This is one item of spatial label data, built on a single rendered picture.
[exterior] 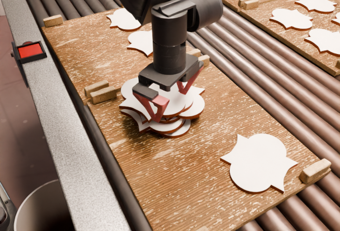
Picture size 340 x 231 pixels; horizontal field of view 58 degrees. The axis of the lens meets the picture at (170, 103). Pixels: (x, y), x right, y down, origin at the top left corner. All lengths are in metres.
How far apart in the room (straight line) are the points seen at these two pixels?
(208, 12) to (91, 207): 0.39
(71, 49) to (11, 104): 1.44
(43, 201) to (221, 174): 0.94
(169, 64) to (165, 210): 0.25
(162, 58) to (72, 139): 0.30
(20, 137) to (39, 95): 1.26
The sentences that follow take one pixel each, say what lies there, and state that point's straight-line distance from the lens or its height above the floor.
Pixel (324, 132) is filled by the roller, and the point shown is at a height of 0.91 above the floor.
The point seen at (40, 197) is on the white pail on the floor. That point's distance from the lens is 1.37.
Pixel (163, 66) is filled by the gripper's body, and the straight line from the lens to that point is 0.51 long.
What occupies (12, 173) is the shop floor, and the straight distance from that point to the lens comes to 1.92.
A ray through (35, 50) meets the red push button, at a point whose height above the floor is 0.93.
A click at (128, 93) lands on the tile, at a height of 1.00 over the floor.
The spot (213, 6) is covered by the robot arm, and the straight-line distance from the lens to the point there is 0.53.
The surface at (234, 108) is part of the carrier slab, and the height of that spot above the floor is 0.94.
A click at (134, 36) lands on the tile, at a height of 0.95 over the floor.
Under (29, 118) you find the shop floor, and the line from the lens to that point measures 2.18.
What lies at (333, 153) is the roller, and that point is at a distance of 0.72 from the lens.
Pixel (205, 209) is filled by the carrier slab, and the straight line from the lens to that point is 0.55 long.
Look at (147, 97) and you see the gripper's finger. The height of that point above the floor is 1.08.
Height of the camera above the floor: 1.42
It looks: 43 degrees down
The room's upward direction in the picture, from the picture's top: straight up
